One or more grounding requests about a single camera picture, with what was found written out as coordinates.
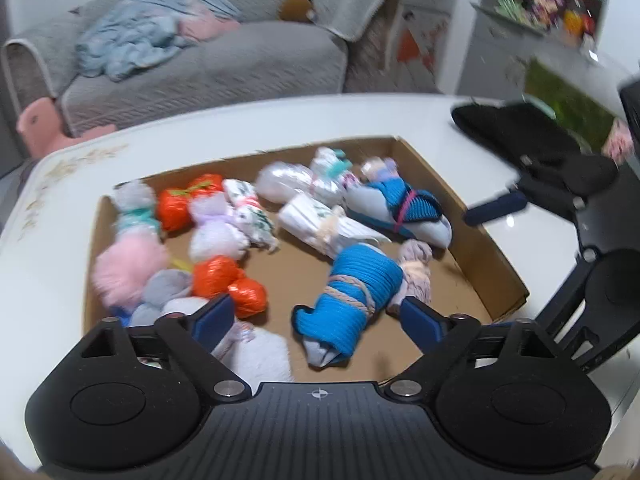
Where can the cardboard box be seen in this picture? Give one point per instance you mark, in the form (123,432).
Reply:
(300,270)

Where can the white speckled green-band bundle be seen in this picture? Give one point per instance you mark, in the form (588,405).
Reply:
(330,170)

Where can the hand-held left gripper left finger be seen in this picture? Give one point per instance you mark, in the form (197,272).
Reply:
(212,322)

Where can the pink fluffy sock bundle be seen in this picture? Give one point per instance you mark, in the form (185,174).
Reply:
(130,270)

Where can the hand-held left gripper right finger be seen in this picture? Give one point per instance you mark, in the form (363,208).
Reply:
(422,325)

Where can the brown plush toy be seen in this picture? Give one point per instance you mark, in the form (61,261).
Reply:
(296,8)

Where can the large white sock bundle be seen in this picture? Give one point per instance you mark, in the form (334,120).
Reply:
(265,360)

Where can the mauve fuzzy sock bundle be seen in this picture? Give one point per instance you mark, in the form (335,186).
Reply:
(417,270)

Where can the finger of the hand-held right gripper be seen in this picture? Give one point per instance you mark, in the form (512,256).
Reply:
(495,209)
(607,352)

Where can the small blue grey sock bundle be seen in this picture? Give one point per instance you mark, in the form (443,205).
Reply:
(167,287)

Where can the white striped beige-tie bundle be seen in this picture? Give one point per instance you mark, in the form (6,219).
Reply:
(320,222)

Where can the orange bundle with green tie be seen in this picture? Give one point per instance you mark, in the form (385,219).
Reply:
(185,200)

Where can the small orange plastic bundle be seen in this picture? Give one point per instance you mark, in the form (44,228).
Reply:
(225,282)

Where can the blue ribbed beige-tie bundle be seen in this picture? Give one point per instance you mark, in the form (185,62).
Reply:
(350,295)

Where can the light blue blanket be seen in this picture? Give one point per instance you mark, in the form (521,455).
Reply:
(135,35)

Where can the white green-print sock bundle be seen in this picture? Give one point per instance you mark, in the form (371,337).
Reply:
(250,212)

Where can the black cloth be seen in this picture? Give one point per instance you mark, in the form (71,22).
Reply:
(510,130)

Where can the grey sofa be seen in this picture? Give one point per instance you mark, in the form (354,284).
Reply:
(225,70)

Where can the white lavender fluffy bundle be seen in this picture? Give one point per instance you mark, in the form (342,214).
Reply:
(217,232)

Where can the pink plastic chair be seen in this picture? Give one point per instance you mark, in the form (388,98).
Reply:
(37,127)

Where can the pink cloth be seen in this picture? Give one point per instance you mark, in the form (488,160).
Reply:
(210,25)

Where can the pastel sock bundle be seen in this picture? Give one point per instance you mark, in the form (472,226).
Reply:
(380,169)

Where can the blue grey pink-tie bundle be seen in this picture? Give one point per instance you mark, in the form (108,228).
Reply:
(400,207)

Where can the clear plastic bundle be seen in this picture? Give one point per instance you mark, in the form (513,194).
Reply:
(287,182)

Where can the grey fluffy teal sock bundle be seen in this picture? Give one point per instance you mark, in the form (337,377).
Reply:
(135,210)

